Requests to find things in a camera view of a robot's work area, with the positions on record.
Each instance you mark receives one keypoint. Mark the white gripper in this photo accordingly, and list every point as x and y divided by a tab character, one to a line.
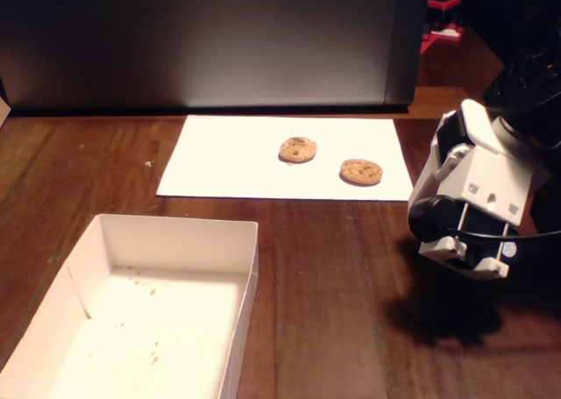
443	160

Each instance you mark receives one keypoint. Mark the round chocolate chip mini cookie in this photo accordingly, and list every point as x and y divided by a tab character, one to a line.
298	149
361	172

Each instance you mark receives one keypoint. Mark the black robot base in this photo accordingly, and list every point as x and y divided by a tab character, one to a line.
550	206

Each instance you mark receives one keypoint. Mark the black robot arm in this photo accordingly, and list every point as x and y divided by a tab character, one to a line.
526	87

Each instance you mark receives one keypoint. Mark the white cardboard box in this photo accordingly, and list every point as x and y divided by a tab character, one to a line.
131	329

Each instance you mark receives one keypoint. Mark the red plastic part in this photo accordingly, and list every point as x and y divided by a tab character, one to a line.
442	33

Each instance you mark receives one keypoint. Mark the white paper sheet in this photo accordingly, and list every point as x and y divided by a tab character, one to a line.
245	162

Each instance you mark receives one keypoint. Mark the dark grey backdrop panel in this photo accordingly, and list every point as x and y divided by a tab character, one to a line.
197	44

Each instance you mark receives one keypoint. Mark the cream card edge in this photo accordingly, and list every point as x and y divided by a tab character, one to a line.
3	111

